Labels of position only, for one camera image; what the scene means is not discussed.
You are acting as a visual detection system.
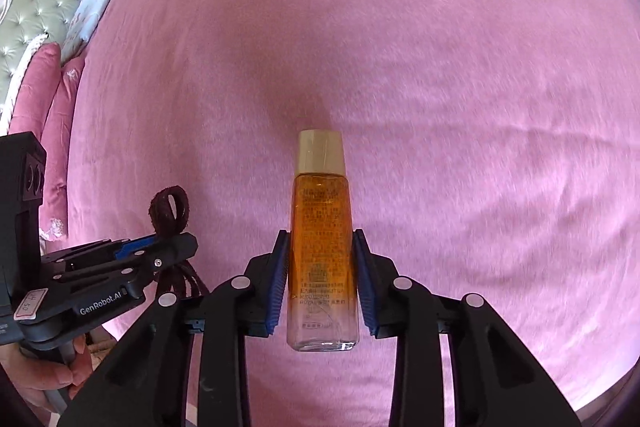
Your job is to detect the amber liquid bottle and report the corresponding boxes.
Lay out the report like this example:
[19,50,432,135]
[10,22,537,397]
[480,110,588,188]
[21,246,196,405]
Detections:
[286,129,361,353]

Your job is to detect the dark brown strap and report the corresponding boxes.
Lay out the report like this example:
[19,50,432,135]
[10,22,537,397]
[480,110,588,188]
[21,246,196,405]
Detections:
[149,187,211,298]

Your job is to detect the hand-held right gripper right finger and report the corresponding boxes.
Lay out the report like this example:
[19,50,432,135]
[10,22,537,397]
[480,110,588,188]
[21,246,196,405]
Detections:
[352,228,583,427]

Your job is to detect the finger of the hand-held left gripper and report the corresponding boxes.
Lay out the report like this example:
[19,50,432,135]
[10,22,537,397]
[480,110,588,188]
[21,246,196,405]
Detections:
[42,234,158,273]
[52,232,198,290]

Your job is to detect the pink blanket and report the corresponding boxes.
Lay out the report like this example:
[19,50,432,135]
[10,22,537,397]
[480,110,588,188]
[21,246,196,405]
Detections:
[40,0,640,427]

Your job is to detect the green tufted headboard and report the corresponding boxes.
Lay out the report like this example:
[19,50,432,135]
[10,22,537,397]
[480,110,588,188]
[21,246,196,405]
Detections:
[0,0,121,118]

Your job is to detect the pink pillow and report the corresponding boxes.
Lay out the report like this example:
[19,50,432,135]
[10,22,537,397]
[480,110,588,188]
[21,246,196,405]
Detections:
[7,42,63,138]
[40,57,86,240]

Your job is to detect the light blue floral pillow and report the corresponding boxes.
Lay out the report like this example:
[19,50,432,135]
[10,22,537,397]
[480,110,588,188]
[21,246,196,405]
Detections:
[60,0,130,65]

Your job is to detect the person's left hand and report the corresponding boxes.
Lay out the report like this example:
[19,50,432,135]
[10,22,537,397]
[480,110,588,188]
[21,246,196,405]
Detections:
[0,339,92,413]

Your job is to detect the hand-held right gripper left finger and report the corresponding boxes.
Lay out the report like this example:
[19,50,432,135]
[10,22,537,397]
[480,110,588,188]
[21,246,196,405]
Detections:
[57,229,291,427]

